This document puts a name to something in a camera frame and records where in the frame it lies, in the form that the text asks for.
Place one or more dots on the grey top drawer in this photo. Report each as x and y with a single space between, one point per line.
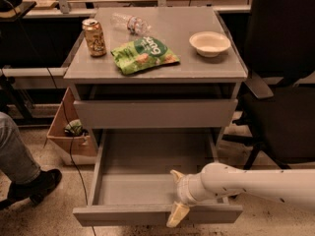
115 106

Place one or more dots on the person leg in jeans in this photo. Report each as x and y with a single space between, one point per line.
16 160

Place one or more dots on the grey drawer cabinet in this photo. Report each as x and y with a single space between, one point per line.
173 26

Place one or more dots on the cardboard box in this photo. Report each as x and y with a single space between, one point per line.
72 150

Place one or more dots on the grey drawer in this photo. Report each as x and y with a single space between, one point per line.
115 106
132 184

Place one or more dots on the black shoe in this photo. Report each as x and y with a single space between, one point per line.
35 190

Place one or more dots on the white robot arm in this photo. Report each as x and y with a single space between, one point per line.
216 180

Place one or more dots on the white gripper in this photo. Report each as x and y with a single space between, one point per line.
182 191

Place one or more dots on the gold soda can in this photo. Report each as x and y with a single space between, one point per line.
94 37

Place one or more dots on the clear plastic water bottle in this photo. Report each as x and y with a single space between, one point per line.
132 24

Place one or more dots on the black office chair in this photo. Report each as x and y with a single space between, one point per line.
279 50

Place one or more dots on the green chip bag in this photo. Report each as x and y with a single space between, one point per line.
141 54

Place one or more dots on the green item in box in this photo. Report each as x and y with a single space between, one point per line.
75 129

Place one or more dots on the white paper bowl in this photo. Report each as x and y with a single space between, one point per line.
209 44

